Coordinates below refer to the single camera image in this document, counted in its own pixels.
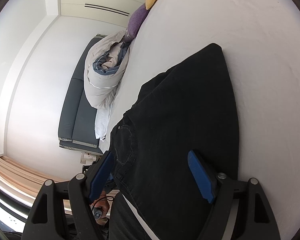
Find black denim pants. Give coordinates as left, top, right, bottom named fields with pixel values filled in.
left=109, top=43, right=239, bottom=239

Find white bed mattress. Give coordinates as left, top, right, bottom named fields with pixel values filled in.
left=109, top=0, right=300, bottom=239

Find purple cushion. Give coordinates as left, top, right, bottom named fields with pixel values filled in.
left=125, top=3, right=149, bottom=42

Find dark grey headboard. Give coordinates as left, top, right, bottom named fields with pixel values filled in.
left=58, top=34, right=104, bottom=155

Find person's left hand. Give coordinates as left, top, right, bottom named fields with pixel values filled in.
left=91, top=191, right=110, bottom=219

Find rolled beige duvet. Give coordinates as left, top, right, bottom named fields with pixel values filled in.
left=84, top=30, right=130, bottom=109

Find white pillow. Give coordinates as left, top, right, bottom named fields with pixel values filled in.
left=94, top=102, right=114, bottom=141

